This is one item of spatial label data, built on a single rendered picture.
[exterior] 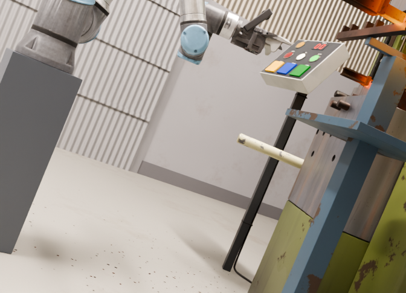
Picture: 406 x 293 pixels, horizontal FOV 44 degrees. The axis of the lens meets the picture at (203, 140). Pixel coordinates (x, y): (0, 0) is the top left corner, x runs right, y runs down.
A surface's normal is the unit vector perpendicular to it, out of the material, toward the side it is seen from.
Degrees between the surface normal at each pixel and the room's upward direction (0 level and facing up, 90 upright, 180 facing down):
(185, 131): 90
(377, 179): 90
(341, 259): 90
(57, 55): 70
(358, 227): 90
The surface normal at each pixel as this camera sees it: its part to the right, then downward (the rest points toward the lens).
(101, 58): 0.44, 0.22
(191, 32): 0.05, 0.14
